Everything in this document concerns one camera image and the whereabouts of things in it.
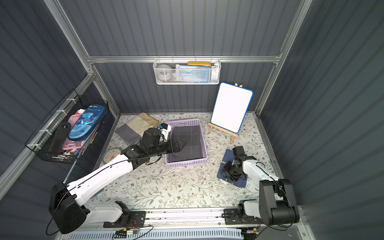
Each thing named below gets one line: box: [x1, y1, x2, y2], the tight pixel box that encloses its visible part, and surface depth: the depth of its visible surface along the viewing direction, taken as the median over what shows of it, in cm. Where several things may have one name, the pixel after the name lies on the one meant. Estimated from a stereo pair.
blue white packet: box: [175, 64, 212, 84], surface depth 88 cm
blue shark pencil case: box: [68, 104, 108, 141], surface depth 69 cm
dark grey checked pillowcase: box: [168, 126, 203, 163], surface depth 97 cm
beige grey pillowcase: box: [115, 112, 161, 146], surface depth 111 cm
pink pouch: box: [61, 114, 84, 153], surface depth 68 cm
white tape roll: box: [156, 64, 172, 81], surface depth 88 cm
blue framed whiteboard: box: [210, 82, 254, 134], surface depth 92 cm
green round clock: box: [102, 147, 122, 165], surface depth 96 cm
